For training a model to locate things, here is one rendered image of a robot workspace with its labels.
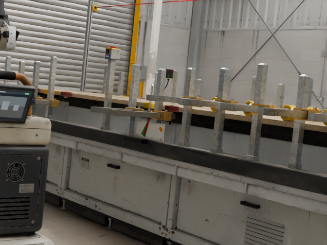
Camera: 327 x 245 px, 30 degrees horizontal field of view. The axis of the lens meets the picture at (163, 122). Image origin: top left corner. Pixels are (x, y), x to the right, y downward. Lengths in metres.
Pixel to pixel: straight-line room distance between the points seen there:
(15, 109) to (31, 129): 0.14
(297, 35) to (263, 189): 9.25
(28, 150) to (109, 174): 1.59
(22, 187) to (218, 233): 1.22
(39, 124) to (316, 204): 1.25
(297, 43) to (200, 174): 8.95
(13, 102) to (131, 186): 1.62
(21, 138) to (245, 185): 1.08
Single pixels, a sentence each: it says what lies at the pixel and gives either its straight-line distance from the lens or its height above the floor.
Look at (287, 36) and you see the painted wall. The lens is 12.20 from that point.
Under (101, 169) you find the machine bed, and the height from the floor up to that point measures 0.39.
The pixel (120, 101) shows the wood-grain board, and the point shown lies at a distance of 4.03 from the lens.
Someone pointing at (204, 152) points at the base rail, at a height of 0.70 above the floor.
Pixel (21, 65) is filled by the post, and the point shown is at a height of 1.07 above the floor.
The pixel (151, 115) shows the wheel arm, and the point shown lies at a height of 0.84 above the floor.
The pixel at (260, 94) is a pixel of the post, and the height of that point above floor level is 1.02.
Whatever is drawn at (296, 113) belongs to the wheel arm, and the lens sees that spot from 2.67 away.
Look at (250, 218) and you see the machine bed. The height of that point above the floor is 0.37.
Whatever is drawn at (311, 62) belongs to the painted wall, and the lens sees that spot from 11.76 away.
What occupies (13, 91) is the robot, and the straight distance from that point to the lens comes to 2.59.
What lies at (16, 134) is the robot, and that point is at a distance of 2.70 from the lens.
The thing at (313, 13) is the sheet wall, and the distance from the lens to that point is 11.91.
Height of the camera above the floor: 0.99
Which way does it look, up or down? 3 degrees down
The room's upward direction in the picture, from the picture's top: 6 degrees clockwise
